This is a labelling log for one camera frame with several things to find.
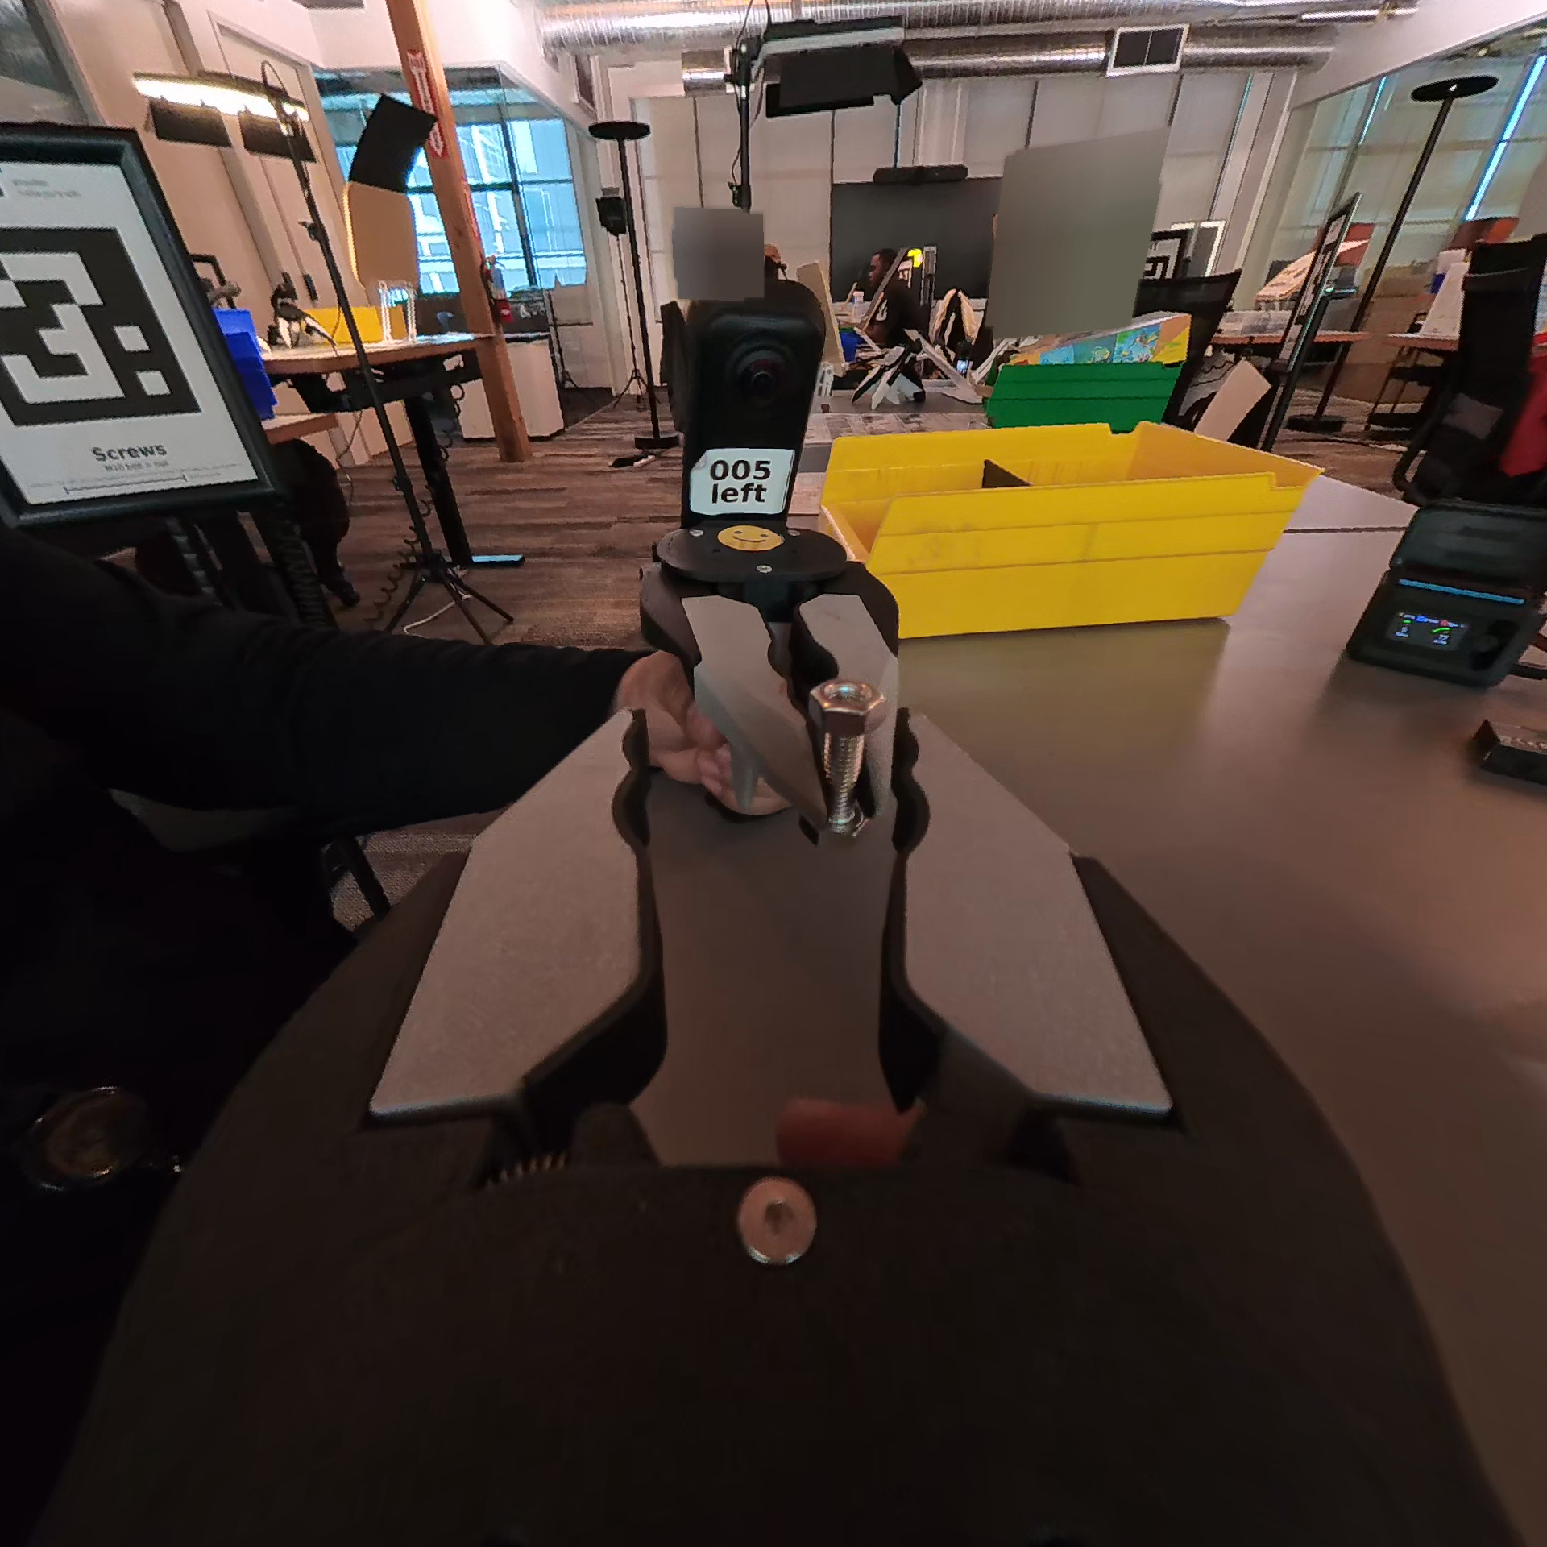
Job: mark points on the small yellow bin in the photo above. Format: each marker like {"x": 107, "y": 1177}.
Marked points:
{"x": 339, "y": 324}

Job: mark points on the wooden desk with black legs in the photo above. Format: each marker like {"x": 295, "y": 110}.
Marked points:
{"x": 363, "y": 352}

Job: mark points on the yellow plastic bin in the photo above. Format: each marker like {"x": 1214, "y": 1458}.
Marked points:
{"x": 1063, "y": 567}

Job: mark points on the small black block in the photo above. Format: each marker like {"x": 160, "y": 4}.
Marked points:
{"x": 1516, "y": 755}

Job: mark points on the steel bolt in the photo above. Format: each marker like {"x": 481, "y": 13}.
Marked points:
{"x": 845, "y": 773}

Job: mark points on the black light tripod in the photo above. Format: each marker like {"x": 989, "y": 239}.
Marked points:
{"x": 422, "y": 565}

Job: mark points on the white cabinet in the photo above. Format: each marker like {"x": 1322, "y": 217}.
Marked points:
{"x": 519, "y": 392}

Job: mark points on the steel hex nut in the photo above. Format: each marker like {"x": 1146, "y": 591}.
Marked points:
{"x": 845, "y": 703}

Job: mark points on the clear plastic container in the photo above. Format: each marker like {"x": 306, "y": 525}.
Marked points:
{"x": 396, "y": 311}

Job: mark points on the black device with screen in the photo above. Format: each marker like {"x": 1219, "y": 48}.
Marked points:
{"x": 1462, "y": 556}

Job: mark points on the person's left hand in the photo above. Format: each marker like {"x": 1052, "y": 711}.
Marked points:
{"x": 665, "y": 713}

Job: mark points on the green plastic bin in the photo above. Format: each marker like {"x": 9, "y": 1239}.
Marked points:
{"x": 1076, "y": 392}

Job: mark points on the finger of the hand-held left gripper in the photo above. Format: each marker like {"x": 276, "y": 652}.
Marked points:
{"x": 742, "y": 676}
{"x": 853, "y": 641}

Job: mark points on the colourful box stack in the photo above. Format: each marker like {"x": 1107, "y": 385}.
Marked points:
{"x": 1124, "y": 344}

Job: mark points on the black floor lamp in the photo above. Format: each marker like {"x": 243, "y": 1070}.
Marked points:
{"x": 621, "y": 213}
{"x": 1453, "y": 86}

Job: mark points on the person's left forearm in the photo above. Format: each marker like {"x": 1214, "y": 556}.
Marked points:
{"x": 302, "y": 700}

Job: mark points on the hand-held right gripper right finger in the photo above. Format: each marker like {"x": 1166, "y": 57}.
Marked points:
{"x": 1028, "y": 967}

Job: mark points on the dark wall screen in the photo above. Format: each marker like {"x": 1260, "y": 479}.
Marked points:
{"x": 943, "y": 228}

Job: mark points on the wooden post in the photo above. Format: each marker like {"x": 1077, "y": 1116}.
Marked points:
{"x": 466, "y": 241}

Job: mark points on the black overhead studio light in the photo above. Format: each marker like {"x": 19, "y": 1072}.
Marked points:
{"x": 834, "y": 72}

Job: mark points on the black softbox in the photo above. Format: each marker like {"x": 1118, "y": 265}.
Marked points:
{"x": 392, "y": 145}

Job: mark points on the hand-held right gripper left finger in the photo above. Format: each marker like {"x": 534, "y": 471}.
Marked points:
{"x": 519, "y": 943}

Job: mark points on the framed marker sign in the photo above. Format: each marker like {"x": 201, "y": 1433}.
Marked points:
{"x": 120, "y": 363}

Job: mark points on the black office chair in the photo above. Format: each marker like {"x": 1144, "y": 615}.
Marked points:
{"x": 1486, "y": 398}

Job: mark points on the blue plastic bin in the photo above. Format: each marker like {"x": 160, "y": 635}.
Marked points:
{"x": 241, "y": 363}

